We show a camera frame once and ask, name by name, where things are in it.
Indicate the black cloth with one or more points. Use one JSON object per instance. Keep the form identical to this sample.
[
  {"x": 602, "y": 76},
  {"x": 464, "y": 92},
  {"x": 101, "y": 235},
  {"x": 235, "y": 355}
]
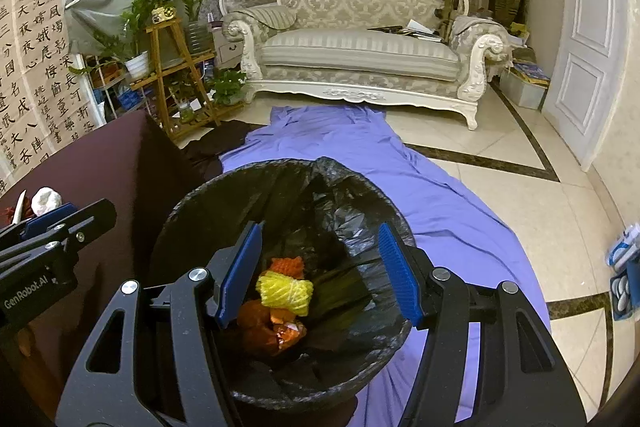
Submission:
[{"x": 215, "y": 147}]

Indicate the yellow yarn bundle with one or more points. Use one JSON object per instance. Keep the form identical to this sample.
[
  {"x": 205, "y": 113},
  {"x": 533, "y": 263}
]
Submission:
[{"x": 285, "y": 294}]

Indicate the blue white packet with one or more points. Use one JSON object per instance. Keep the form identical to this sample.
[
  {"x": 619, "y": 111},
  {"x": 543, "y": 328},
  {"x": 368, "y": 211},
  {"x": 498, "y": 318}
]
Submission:
[{"x": 622, "y": 247}]

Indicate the calligraphy paper sheets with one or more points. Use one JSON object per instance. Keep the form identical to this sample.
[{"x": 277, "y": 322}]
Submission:
[{"x": 45, "y": 67}]

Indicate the trash bin with black bag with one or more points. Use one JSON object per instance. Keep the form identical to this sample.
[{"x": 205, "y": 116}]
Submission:
[{"x": 345, "y": 217}]

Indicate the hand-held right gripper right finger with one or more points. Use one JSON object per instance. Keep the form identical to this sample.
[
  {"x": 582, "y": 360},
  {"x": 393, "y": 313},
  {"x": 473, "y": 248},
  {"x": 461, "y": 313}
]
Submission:
[{"x": 400, "y": 272}]

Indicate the small green plant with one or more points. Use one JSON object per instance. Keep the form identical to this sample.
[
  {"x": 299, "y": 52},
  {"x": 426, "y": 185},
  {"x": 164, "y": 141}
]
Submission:
[{"x": 227, "y": 87}]

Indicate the purple cloth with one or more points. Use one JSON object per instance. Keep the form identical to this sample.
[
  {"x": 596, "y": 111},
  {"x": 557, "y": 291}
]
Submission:
[{"x": 450, "y": 207}]

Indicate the white drawer cabinet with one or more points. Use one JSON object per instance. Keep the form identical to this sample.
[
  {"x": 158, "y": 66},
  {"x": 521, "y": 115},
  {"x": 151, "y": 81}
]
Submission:
[{"x": 227, "y": 49}]

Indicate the toy rifle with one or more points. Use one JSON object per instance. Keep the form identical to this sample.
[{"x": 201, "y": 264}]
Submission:
[{"x": 448, "y": 7}]

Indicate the gold ornament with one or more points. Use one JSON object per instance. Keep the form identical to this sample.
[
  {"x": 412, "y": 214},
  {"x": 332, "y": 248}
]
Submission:
[{"x": 163, "y": 15}]

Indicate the fern in white pot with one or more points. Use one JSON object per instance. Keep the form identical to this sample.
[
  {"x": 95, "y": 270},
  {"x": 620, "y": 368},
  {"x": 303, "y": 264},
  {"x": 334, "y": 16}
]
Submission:
[{"x": 142, "y": 22}]

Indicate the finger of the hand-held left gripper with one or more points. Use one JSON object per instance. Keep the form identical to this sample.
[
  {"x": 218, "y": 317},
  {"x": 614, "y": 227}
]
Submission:
[
  {"x": 85, "y": 219},
  {"x": 45, "y": 217}
]

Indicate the metal rack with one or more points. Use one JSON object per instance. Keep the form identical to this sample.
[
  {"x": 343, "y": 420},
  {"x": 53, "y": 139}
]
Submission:
[{"x": 107, "y": 82}]

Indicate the white door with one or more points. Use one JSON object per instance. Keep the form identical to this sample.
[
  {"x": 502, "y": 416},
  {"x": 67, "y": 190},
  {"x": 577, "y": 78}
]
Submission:
[{"x": 585, "y": 32}]

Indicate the white foam block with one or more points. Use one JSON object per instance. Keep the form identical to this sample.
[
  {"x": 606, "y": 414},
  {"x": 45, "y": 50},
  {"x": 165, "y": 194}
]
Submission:
[{"x": 20, "y": 207}]

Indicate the blue basket of grey stones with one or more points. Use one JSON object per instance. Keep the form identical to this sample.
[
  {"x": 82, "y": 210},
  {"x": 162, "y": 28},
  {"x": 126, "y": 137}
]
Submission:
[{"x": 625, "y": 292}]

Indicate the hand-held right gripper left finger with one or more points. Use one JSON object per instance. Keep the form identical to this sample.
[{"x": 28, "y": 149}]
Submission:
[{"x": 240, "y": 272}]

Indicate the wooden plant shelf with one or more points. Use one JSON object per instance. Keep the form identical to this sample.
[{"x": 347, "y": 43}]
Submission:
[{"x": 172, "y": 72}]

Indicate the papers and books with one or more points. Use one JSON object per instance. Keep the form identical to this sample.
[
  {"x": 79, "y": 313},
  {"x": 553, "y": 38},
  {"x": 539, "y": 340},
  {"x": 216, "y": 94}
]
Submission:
[{"x": 405, "y": 32}]

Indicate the grey storage box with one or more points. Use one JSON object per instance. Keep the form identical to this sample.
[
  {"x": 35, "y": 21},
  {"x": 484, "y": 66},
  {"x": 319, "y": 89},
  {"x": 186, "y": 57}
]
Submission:
[{"x": 522, "y": 87}]

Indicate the orange plastic wrapper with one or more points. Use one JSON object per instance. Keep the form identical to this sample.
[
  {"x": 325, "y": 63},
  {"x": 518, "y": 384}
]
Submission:
[{"x": 260, "y": 332}]

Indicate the white crumpled paper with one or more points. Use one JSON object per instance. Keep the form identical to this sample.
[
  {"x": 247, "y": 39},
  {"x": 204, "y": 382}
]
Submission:
[{"x": 46, "y": 199}]

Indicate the ornate cream sofa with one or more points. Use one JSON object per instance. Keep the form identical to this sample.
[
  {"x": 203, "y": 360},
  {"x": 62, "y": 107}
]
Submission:
[{"x": 360, "y": 52}]

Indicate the blue crate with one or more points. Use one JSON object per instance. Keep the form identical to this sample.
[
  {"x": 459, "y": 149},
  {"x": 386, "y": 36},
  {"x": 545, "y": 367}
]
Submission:
[{"x": 131, "y": 99}]

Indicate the orange foam net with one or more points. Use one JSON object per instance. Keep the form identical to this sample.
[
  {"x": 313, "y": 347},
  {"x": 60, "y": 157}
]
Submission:
[{"x": 286, "y": 267}]

